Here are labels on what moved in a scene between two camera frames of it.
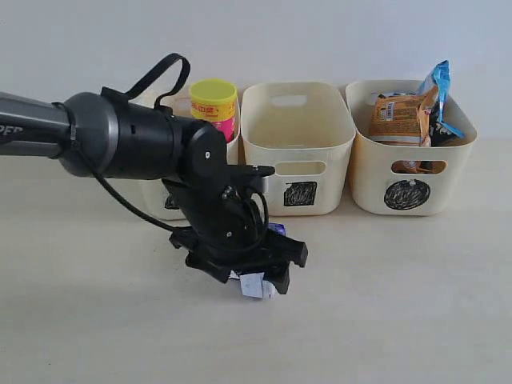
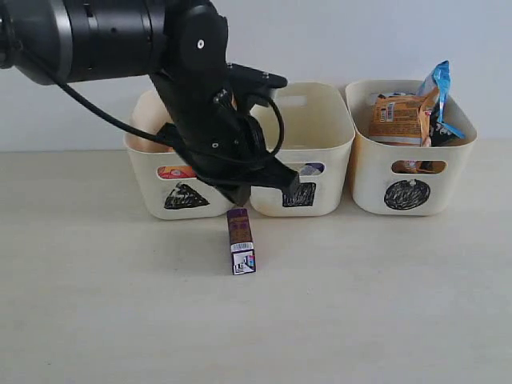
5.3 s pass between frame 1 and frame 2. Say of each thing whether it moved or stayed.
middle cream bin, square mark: stayed
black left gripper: moved
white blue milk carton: moved
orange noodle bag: stayed
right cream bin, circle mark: stayed
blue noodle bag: stayed
